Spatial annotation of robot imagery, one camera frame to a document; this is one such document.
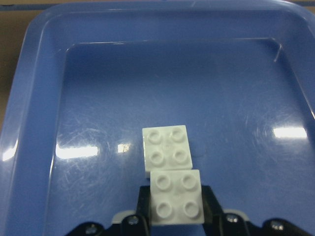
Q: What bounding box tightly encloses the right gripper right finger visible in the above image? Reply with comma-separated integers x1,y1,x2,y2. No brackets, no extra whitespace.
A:
201,185,310,236

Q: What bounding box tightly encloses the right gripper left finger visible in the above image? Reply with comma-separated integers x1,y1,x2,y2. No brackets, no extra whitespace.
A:
67,186,151,236

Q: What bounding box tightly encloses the white block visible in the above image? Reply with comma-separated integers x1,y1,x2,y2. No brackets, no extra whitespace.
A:
142,125,193,178
150,170,204,226

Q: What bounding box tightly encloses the blue plastic tray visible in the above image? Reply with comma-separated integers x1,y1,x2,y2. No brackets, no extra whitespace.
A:
0,0,315,236

